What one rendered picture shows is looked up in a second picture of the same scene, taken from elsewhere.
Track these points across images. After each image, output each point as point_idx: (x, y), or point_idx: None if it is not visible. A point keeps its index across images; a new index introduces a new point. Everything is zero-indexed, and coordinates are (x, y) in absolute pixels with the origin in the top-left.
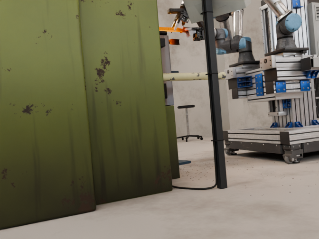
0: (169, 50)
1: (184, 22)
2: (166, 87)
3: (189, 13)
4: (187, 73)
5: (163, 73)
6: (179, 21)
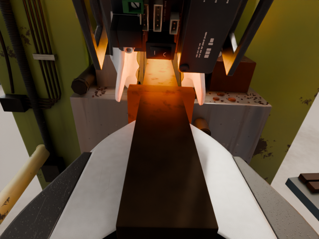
0: (78, 137)
1: (121, 47)
2: (41, 170)
3: None
4: (3, 188)
5: (35, 150)
6: (108, 35)
